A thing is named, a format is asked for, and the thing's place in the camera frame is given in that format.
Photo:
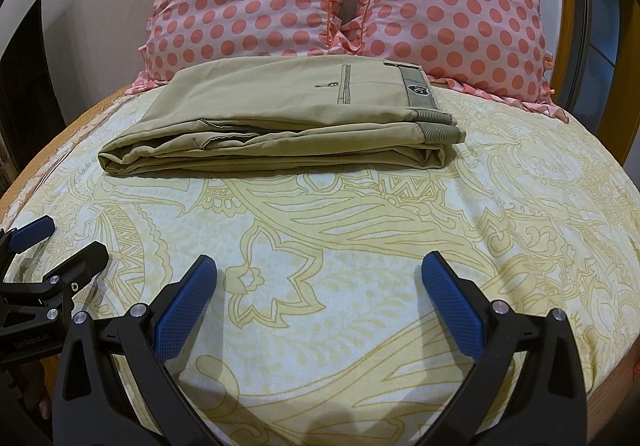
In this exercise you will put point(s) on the dark glass door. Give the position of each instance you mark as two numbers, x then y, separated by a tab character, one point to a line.
607	1

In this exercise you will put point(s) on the dark cabinet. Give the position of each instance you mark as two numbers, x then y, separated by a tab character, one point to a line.
27	76

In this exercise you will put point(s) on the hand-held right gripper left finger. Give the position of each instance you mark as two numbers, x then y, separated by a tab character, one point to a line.
184	313

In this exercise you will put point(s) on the yellow floral bed sheet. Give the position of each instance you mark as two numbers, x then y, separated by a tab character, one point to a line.
350	236

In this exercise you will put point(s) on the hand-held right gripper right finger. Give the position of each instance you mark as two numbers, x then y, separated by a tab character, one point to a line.
452	311

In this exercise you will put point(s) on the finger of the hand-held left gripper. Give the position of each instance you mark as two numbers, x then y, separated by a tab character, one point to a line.
31	231
82	262

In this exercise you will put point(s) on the khaki pants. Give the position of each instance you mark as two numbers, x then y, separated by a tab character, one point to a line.
280	126

